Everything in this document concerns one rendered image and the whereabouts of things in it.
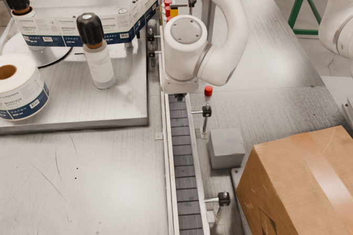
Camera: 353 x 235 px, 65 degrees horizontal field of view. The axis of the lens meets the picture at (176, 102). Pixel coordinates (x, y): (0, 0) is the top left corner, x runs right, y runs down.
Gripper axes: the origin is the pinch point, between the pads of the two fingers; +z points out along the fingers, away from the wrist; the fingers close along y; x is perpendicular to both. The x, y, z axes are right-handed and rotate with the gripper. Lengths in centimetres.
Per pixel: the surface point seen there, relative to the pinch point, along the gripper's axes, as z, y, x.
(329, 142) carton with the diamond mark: -12.1, -33.7, 19.6
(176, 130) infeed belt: 18.3, 0.8, 6.3
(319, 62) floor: 145, -140, -82
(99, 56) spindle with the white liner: 11.0, 26.5, -20.9
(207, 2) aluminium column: 5.3, -13.3, -37.5
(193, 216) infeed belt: 8.1, -1.5, 34.0
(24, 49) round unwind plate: 34, 65, -40
